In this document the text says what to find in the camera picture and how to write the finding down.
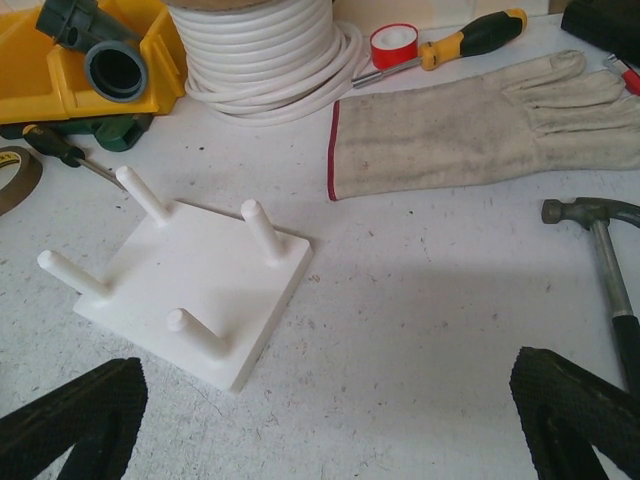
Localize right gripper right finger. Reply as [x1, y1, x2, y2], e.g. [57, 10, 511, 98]
[509, 347, 639, 479]

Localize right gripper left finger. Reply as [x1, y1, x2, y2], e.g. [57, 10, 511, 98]
[1, 357, 148, 479]

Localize steel claw hammer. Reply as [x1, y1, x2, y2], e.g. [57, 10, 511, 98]
[541, 197, 639, 397]

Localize brown packing tape roll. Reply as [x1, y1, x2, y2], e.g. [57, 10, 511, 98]
[1, 146, 43, 215]

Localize black-yellow flathead screwdriver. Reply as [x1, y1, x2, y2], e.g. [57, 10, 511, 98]
[22, 124, 124, 190]

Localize beige work glove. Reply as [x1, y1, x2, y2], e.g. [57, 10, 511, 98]
[328, 50, 639, 201]

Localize yellow storage bins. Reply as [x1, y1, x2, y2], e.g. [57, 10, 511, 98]
[1, 1, 187, 124]

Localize grey plastic pipe fitting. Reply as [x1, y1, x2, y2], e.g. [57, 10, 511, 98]
[36, 0, 149, 103]

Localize yellow-black bit driver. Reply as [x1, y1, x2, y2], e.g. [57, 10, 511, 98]
[351, 8, 528, 89]

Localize black case with sponge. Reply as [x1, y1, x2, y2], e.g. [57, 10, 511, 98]
[561, 0, 640, 65]

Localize red white tape roll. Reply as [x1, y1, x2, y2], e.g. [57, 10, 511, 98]
[369, 23, 419, 70]

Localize white four-peg base plate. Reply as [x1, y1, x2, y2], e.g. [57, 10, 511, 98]
[37, 166, 313, 393]

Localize white cable spool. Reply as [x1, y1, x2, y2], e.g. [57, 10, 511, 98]
[168, 1, 366, 127]

